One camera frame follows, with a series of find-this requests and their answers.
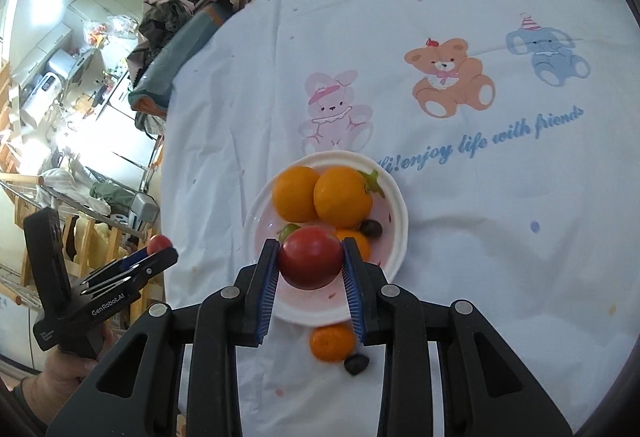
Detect red cherry tomato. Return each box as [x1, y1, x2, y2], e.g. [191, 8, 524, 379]
[146, 234, 173, 255]
[278, 225, 344, 290]

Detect teal and orange cushion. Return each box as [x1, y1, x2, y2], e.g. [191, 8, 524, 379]
[129, 2, 236, 115]

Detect grey folding step stool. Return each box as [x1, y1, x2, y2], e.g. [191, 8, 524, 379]
[127, 192, 161, 228]

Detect large orange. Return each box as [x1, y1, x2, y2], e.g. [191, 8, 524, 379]
[313, 166, 374, 229]

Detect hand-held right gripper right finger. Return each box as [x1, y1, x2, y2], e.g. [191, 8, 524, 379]
[341, 237, 573, 437]

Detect hanging plastic bags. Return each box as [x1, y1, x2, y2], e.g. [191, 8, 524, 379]
[82, 14, 140, 45]

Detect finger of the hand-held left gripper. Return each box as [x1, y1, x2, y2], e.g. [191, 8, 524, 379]
[80, 253, 151, 288]
[82, 247, 179, 296]

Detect person's left hand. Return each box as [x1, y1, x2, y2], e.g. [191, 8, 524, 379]
[22, 323, 116, 399]

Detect metal drying rack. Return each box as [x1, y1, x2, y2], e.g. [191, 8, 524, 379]
[0, 157, 161, 318]

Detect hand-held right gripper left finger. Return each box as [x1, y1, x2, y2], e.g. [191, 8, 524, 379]
[45, 238, 281, 437]

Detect pink strawberry plate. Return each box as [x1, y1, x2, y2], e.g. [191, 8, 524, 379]
[242, 150, 408, 327]

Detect small mandarin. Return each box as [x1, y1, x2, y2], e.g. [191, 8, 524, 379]
[272, 166, 321, 223]
[309, 322, 358, 363]
[336, 228, 372, 263]

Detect person's left forearm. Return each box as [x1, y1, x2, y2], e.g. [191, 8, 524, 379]
[0, 377, 51, 423]

